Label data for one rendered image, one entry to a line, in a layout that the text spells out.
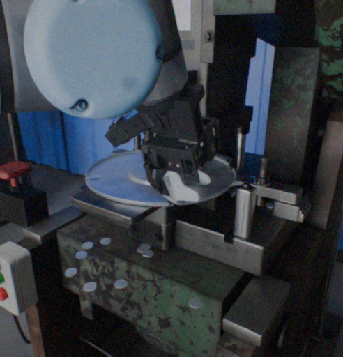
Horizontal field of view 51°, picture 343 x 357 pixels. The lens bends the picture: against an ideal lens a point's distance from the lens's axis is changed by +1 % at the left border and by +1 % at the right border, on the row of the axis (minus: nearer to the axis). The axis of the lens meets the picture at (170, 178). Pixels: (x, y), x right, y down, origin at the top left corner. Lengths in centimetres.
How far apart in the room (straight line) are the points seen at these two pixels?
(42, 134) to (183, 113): 272
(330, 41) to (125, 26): 24
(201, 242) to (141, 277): 13
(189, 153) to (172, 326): 37
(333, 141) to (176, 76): 61
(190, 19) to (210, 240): 39
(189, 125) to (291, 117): 48
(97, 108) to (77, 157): 265
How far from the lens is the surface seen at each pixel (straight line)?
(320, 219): 96
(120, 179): 68
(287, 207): 72
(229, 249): 66
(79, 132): 276
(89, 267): 78
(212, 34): 61
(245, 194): 61
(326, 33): 39
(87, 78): 20
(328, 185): 95
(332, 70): 43
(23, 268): 80
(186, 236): 70
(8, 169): 86
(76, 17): 20
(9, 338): 156
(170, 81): 40
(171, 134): 46
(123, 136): 51
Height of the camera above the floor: 104
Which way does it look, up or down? 22 degrees down
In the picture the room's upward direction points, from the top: straight up
